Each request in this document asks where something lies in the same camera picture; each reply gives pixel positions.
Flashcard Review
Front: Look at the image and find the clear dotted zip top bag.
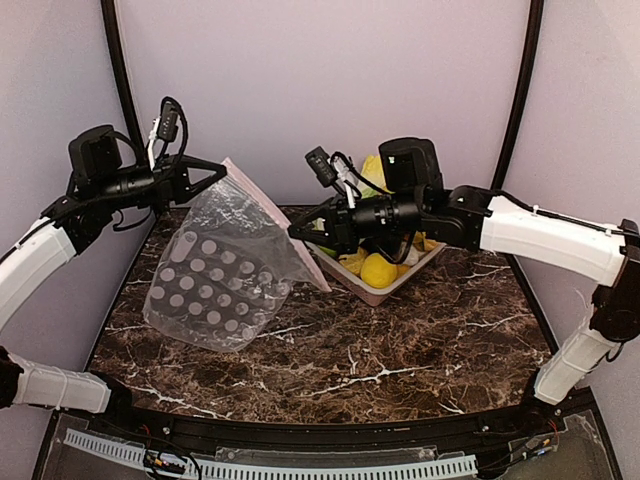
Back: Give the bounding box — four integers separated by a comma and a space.
142, 159, 330, 352

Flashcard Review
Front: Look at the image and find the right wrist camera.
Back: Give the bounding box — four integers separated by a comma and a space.
304, 146, 362, 209

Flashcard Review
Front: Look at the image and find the left black frame post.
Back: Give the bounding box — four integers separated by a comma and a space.
100, 0, 144, 149

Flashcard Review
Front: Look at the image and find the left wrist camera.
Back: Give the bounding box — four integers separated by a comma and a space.
146, 96, 189, 170

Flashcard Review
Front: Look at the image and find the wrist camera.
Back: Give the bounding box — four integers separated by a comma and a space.
146, 96, 189, 170
304, 146, 362, 209

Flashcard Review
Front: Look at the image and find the black frame post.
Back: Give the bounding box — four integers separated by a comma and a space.
100, 0, 144, 149
490, 0, 545, 189

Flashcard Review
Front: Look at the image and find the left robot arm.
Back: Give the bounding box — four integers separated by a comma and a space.
1, 125, 227, 414

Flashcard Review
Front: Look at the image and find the napa cabbage toy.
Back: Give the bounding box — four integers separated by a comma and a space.
348, 155, 390, 198

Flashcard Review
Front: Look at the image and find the pale yellow cabbage toy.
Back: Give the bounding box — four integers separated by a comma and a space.
338, 248, 369, 277

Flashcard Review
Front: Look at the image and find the pink plastic food tray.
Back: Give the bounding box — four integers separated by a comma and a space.
309, 242, 444, 306

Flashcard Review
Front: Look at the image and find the white slotted cable duct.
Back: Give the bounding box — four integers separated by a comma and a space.
63, 428, 479, 480

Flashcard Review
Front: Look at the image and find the yellow lemon toy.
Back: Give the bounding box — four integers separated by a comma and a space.
360, 253, 398, 289

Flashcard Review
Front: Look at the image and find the white garlic toy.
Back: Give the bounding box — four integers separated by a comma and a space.
402, 246, 423, 267

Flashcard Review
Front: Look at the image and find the right black frame post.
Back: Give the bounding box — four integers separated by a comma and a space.
490, 0, 545, 189

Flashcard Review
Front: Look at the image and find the black curved front rail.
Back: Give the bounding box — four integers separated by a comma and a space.
89, 401, 561, 453

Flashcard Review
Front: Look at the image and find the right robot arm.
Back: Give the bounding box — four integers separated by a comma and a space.
288, 137, 639, 405

